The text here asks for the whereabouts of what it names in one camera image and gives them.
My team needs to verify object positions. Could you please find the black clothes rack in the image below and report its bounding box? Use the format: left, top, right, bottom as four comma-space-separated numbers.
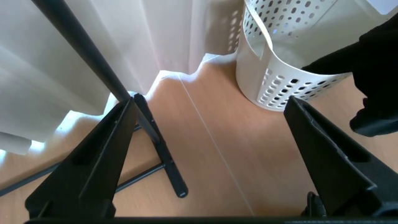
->
0, 0, 189, 198

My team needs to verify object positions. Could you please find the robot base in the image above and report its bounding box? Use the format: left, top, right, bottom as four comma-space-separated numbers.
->
300, 191, 327, 218

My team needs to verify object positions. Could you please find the black garment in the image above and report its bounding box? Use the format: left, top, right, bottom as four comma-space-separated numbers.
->
300, 12, 398, 138

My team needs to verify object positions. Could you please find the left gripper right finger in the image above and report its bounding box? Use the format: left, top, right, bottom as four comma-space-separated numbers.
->
283, 95, 398, 218

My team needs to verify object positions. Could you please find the white laundry basket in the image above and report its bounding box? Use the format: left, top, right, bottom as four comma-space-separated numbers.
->
235, 0, 398, 112

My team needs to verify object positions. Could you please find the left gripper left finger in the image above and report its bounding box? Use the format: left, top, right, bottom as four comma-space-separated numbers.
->
24, 96, 138, 218

